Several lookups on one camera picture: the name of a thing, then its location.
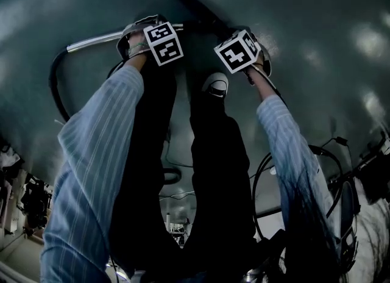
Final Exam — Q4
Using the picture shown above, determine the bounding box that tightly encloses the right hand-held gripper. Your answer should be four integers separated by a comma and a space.
213, 28, 272, 78

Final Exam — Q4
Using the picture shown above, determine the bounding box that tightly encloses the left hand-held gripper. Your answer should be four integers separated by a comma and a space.
117, 15, 185, 68

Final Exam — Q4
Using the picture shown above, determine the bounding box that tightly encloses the black floor nozzle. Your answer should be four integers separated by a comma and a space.
176, 0, 234, 38

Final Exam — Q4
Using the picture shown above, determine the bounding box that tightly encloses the silver vacuum cleaner wand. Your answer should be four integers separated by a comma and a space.
66, 23, 184, 53

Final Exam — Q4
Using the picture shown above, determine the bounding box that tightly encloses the person's right forearm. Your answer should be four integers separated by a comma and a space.
246, 64, 344, 248

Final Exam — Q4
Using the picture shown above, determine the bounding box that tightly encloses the person's left forearm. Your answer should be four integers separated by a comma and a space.
41, 33, 151, 283

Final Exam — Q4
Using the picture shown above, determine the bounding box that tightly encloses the white shoe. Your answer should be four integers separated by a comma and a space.
201, 72, 230, 97

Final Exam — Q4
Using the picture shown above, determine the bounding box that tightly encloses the person's left leg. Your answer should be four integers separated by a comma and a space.
108, 57, 185, 279

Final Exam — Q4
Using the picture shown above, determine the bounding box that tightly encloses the person's leg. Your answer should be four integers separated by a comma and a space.
182, 91, 258, 283
108, 57, 185, 279

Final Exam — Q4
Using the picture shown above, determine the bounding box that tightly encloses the person's right leg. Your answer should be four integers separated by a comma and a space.
182, 91, 258, 283

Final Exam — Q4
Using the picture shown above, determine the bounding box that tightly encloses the black metal stand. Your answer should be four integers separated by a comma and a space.
327, 129, 390, 205

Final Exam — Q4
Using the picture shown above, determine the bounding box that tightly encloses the dark equipment clutter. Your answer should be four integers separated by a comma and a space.
0, 141, 54, 240

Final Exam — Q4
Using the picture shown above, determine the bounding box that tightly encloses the green bracelet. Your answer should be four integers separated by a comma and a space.
127, 41, 149, 57

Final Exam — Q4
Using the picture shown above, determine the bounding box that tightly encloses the thin gripper cable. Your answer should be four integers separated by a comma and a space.
258, 68, 289, 107

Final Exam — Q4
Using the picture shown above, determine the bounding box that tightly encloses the black vacuum hose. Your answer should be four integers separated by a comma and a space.
48, 46, 74, 124

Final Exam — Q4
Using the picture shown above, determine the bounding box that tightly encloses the coiled black cable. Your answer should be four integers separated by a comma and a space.
252, 143, 347, 242

